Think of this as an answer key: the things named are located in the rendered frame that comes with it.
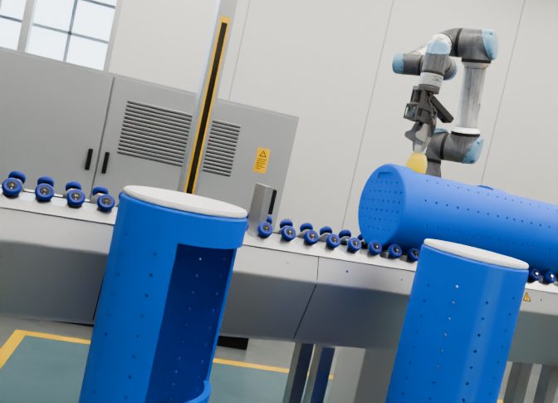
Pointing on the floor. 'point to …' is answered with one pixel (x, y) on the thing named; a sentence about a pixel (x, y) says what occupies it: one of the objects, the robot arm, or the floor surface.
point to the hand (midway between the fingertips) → (420, 148)
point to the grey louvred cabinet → (132, 135)
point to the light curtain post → (208, 90)
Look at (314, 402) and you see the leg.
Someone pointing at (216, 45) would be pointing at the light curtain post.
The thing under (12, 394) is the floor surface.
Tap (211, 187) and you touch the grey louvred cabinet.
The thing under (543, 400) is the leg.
